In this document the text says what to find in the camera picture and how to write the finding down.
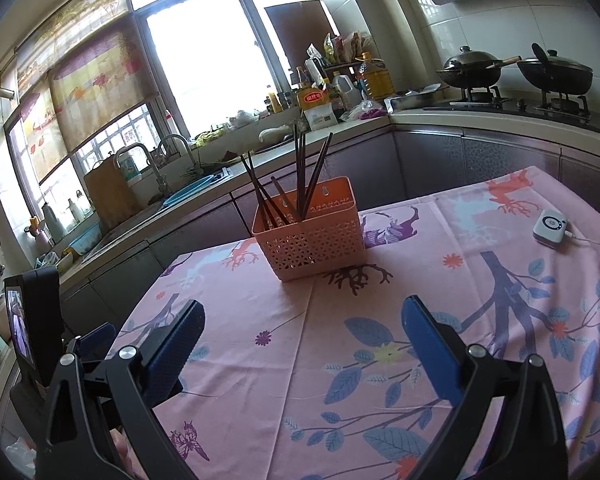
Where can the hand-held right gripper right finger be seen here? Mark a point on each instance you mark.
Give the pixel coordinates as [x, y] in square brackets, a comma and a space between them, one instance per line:
[432, 355]

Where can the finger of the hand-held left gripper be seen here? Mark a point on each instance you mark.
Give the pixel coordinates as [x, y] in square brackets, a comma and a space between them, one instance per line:
[96, 342]

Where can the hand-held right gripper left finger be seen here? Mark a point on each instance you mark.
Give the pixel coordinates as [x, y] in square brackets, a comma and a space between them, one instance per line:
[175, 355]

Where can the pink perforated plastic basket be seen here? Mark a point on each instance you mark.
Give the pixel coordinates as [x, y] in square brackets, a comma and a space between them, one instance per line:
[312, 247]

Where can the bundle of dark chopsticks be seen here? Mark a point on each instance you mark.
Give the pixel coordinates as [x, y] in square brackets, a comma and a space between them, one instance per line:
[296, 180]

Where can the pink printed tablecloth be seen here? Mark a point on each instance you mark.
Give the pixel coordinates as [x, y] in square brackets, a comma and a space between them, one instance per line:
[380, 320]

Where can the light blue plastic colander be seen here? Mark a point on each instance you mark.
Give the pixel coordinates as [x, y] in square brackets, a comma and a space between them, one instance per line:
[85, 240]

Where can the grey thermos flask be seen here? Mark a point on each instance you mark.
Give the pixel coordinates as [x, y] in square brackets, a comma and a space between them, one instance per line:
[52, 222]

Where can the stainless steel sink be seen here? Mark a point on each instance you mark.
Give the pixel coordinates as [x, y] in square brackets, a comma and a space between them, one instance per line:
[130, 227]

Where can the wooden cutting board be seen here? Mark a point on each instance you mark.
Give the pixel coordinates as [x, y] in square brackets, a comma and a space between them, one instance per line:
[109, 197]

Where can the blue plastic basin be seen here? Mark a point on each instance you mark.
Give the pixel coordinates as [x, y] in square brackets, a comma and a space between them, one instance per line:
[195, 191]

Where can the teal white container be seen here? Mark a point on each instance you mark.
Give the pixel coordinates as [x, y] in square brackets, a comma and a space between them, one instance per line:
[129, 169]

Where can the white square device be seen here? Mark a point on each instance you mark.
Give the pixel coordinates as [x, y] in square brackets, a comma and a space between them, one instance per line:
[551, 227]

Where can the angular steel faucet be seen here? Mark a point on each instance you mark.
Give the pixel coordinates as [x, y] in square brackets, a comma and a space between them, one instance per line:
[140, 149]

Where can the curved steel faucet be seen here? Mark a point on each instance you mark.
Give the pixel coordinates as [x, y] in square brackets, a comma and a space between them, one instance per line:
[177, 139]

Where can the colourful printed roller blind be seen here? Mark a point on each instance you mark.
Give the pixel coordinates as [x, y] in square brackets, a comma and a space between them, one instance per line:
[95, 95]

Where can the white bottle red cap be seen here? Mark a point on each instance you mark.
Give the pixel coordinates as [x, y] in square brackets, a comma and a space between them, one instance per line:
[170, 122]

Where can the magenta plastic bag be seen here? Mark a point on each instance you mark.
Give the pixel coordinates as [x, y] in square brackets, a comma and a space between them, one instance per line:
[372, 114]

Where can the steel basin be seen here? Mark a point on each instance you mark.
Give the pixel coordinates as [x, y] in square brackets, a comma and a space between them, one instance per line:
[412, 99]

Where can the black gas stove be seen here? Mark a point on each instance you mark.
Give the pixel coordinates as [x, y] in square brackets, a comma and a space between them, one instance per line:
[515, 107]

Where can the yellow label food bag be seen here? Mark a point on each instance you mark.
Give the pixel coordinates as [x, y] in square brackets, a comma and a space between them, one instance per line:
[319, 109]

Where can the yellow sauce bottle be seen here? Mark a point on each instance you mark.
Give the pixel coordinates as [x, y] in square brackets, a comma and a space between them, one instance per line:
[275, 101]

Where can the white plastic jug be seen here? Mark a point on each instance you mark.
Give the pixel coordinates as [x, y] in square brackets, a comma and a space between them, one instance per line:
[346, 92]

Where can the large cooking oil bottle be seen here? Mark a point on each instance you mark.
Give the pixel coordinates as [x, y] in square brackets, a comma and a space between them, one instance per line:
[377, 80]

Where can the palm print blind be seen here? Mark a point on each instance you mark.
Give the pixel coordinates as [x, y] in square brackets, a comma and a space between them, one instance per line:
[70, 20]

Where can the kitchen window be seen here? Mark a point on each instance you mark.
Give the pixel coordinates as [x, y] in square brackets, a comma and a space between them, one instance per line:
[205, 60]

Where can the black lidded pot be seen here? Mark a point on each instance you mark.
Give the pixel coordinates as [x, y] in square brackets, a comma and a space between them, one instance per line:
[560, 72]

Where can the pile of food packets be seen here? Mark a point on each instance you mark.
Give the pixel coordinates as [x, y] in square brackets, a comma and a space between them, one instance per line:
[340, 47]

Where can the brown board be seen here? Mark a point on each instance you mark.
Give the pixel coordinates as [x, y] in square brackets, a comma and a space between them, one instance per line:
[300, 35]

